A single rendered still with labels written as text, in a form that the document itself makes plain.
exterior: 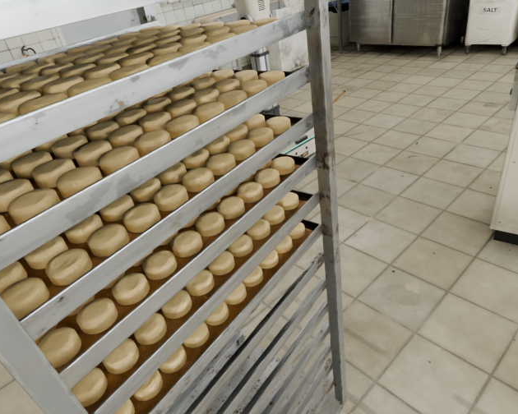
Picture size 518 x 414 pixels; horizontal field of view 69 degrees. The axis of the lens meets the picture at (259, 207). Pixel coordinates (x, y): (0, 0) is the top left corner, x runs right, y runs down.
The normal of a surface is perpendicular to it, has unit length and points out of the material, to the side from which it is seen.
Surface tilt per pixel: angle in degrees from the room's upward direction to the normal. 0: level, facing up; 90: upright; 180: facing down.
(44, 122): 90
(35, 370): 90
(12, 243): 90
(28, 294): 0
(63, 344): 0
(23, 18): 90
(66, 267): 0
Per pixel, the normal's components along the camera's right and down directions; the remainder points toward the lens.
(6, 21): 0.79, 0.23
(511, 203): -0.57, 0.52
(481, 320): -0.15, -0.83
